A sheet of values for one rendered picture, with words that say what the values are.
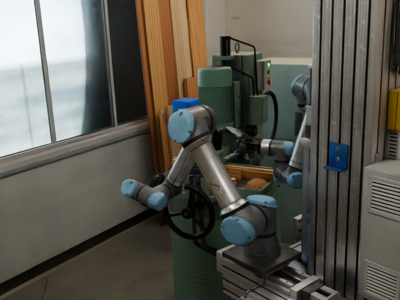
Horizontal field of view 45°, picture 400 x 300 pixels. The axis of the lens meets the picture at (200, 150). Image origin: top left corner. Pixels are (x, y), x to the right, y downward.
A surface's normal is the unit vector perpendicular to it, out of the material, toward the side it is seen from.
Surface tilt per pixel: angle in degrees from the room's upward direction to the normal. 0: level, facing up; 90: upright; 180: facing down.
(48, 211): 90
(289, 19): 90
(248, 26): 90
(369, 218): 90
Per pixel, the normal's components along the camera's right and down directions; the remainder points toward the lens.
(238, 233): -0.50, 0.35
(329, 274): -0.77, 0.20
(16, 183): 0.82, 0.12
